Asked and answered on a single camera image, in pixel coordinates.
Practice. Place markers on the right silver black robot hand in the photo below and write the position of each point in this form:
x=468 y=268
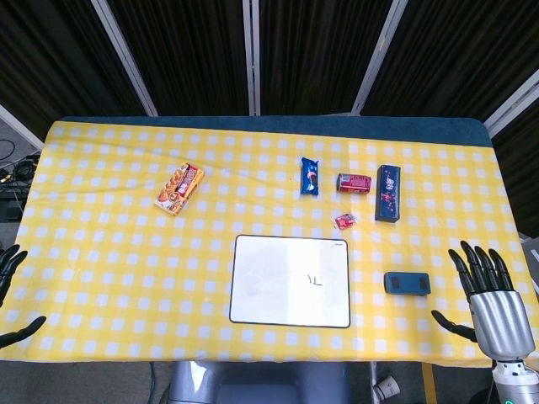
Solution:
x=499 y=315

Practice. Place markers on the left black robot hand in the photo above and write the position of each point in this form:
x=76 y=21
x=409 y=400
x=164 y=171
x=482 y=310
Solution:
x=9 y=265

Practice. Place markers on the dark blue eraser block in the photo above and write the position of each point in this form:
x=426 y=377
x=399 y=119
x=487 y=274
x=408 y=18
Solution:
x=407 y=283

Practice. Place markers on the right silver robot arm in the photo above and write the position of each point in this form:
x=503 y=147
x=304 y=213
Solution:
x=516 y=381

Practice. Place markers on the white board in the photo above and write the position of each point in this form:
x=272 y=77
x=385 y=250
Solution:
x=273 y=286

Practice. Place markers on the yellow white checkered tablecloth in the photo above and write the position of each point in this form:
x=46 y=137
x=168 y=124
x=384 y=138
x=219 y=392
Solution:
x=126 y=261

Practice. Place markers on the white paper cup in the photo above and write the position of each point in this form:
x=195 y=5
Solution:
x=386 y=387

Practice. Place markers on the dark blue rectangular box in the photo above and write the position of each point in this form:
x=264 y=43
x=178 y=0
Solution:
x=388 y=193

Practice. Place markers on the small red snack packet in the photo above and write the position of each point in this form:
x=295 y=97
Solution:
x=345 y=220

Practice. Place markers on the yellow orange snack box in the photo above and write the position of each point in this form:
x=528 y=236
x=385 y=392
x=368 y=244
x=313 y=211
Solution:
x=179 y=189

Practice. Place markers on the red soda can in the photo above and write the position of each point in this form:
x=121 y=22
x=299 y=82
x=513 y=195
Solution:
x=354 y=183

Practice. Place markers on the dark fabric partition panel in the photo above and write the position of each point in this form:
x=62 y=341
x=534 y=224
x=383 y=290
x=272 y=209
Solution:
x=455 y=54
x=50 y=54
x=189 y=54
x=320 y=54

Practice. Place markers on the blue cookie pack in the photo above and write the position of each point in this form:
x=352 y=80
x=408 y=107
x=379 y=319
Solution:
x=309 y=177

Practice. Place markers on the grey robot torso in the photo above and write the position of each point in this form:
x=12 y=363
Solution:
x=257 y=385

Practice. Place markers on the teal table cover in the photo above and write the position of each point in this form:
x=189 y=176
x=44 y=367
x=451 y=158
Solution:
x=295 y=124

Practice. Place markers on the white partition frame post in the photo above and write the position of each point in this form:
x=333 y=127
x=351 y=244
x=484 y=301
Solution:
x=377 y=59
x=513 y=101
x=252 y=63
x=17 y=124
x=126 y=63

